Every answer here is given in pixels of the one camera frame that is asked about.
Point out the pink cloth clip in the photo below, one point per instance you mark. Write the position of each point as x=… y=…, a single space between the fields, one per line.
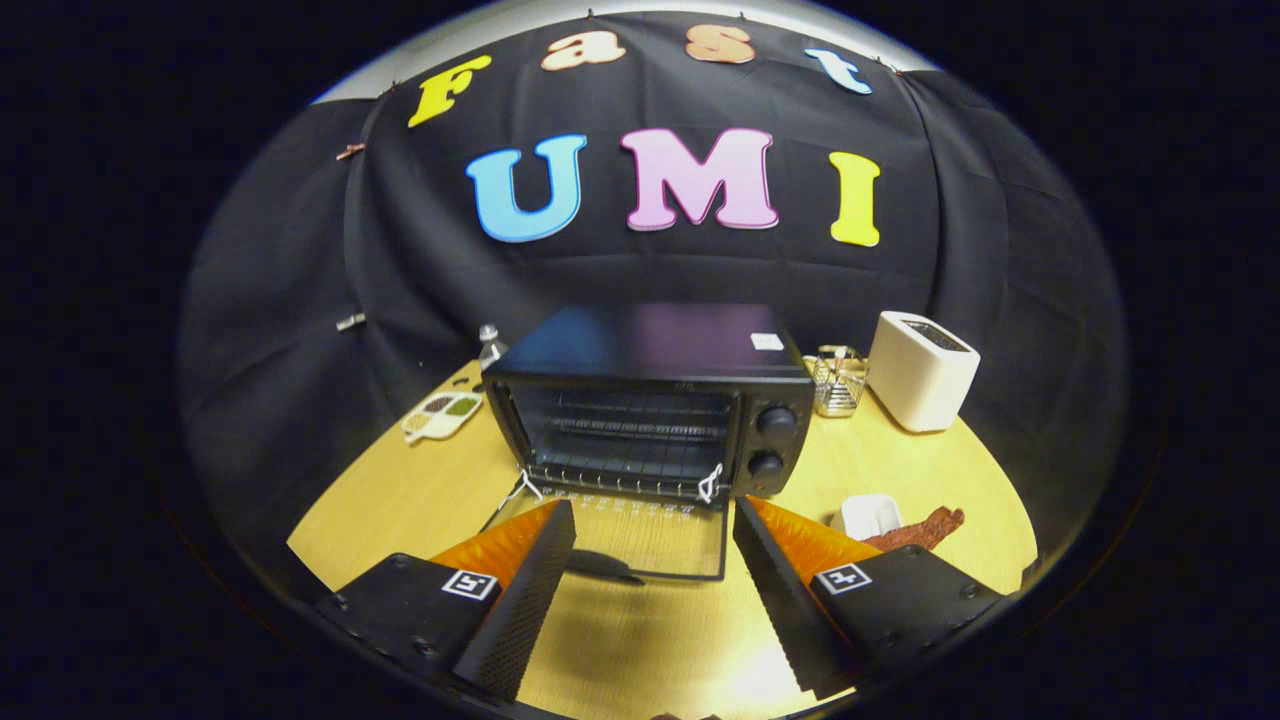
x=350 y=151

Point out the black backdrop cloth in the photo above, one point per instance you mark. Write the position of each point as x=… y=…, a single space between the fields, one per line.
x=640 y=270

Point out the clear plastic bottle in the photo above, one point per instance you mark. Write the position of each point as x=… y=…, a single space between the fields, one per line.
x=490 y=350

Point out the white toaster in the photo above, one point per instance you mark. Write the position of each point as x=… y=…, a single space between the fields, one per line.
x=915 y=375

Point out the white ridged tray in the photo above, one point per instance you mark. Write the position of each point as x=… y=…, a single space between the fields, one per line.
x=865 y=515

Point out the black toaster oven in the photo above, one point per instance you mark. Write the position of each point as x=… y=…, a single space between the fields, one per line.
x=650 y=340

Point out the red meat piece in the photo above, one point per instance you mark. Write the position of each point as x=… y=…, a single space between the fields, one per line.
x=925 y=530

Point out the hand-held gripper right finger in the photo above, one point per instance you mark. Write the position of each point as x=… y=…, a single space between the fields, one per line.
x=775 y=600

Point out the white divided spice dish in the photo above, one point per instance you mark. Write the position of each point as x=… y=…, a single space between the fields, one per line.
x=440 y=415

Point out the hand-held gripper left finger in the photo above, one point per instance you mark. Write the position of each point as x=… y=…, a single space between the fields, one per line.
x=525 y=600

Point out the silver cloth clip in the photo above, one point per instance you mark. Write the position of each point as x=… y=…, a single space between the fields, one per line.
x=350 y=322

